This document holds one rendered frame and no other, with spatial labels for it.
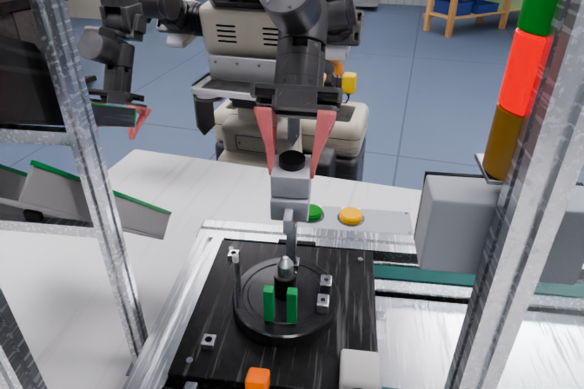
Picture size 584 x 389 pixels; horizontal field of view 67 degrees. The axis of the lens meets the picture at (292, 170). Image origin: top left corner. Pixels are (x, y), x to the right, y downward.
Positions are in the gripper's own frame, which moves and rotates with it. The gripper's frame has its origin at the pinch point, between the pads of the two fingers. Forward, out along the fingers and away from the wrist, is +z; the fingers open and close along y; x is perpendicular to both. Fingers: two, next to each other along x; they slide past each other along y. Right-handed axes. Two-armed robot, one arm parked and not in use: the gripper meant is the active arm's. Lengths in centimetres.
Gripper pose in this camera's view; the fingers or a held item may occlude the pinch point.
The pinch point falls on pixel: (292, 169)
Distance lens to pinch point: 50.7
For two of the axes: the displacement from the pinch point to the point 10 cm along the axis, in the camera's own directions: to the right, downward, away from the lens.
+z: -0.8, 10.0, -0.5
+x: 0.7, 0.6, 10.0
